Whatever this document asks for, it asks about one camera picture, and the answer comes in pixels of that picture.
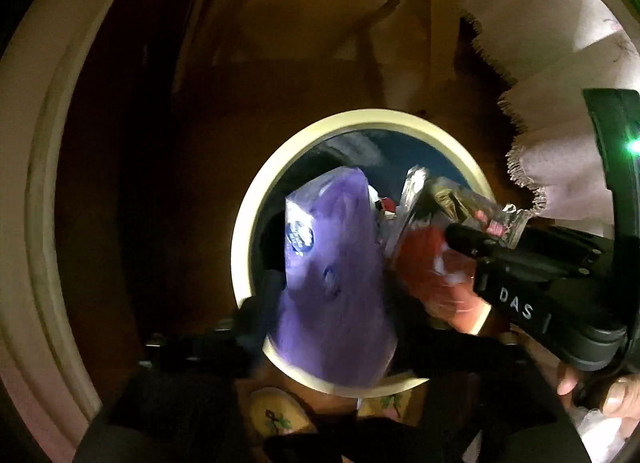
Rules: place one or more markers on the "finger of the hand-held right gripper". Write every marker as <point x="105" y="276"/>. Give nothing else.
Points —
<point x="467" y="239"/>

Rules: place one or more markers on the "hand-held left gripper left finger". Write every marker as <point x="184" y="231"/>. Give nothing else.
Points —
<point x="255" y="318"/>

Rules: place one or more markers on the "red orange snack packet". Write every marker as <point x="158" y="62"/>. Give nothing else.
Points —
<point x="430" y="255"/>

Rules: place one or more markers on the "blue bin with cream rim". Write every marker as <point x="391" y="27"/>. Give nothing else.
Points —
<point x="360" y="119"/>

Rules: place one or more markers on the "purple plastic bag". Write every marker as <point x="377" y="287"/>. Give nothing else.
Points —
<point x="330" y="303"/>

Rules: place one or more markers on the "yellow slipper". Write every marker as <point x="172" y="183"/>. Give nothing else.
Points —
<point x="275" y="418"/>
<point x="390" y="403"/>

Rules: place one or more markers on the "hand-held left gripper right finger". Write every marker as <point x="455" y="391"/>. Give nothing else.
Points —
<point x="450" y="360"/>

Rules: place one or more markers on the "person's right hand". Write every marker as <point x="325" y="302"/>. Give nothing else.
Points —
<point x="622" y="398"/>

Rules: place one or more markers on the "person's dark trousers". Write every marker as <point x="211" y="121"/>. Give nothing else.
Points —
<point x="325" y="445"/>

